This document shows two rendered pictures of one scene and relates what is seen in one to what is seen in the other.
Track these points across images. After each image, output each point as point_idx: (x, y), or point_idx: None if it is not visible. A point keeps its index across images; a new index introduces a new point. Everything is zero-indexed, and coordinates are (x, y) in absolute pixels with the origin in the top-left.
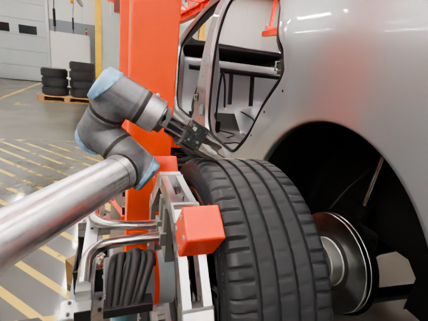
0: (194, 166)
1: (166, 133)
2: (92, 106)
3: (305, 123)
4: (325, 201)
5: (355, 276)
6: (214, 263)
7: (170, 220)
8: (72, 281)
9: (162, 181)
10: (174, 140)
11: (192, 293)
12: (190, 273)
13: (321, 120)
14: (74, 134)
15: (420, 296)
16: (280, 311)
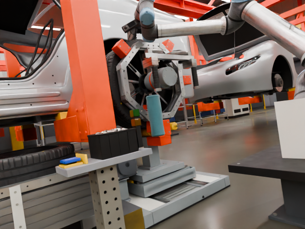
0: (137, 40)
1: (137, 24)
2: (152, 3)
3: (104, 41)
4: None
5: (130, 88)
6: (163, 61)
7: (162, 48)
8: (125, 155)
9: (144, 42)
10: (138, 28)
11: (149, 94)
12: (143, 90)
13: (112, 38)
14: (152, 12)
15: None
16: None
